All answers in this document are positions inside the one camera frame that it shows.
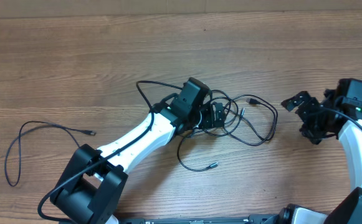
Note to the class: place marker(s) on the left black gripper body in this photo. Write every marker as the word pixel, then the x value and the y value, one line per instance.
pixel 205 117

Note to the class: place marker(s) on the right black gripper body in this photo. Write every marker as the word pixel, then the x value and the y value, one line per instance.
pixel 315 118

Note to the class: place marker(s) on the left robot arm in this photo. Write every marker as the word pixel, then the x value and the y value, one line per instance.
pixel 91 184

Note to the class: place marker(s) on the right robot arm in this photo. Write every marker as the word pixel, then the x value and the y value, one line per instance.
pixel 338 115

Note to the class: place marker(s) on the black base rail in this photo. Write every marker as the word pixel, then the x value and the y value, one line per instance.
pixel 196 221

